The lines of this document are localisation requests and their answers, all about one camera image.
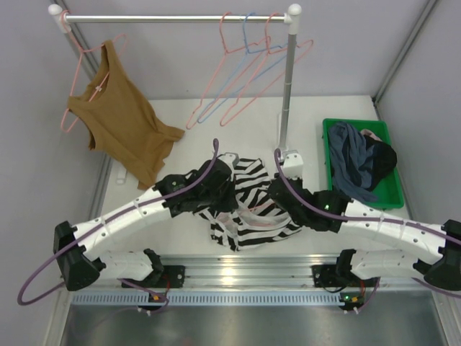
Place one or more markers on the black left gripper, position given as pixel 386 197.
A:
pixel 223 191

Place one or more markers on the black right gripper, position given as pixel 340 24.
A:
pixel 300 181

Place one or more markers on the black white striped tank top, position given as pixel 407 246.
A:
pixel 252 182

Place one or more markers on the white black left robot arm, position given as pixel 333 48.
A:
pixel 86 251

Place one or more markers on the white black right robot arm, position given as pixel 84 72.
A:
pixel 426 253

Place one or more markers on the brown tank top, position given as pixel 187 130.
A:
pixel 122 122

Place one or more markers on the blue grey garment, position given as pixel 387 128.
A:
pixel 351 161

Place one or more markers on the green plastic bin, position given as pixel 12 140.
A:
pixel 389 190

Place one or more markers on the black garment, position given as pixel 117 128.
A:
pixel 384 160

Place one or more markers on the pink garment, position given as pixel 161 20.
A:
pixel 371 134

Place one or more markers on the white clothes rack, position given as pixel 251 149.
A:
pixel 291 18

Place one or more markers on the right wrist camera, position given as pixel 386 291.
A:
pixel 292 164

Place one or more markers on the white slotted cable duct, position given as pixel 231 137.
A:
pixel 195 298

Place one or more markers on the aluminium rail frame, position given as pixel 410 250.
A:
pixel 378 311

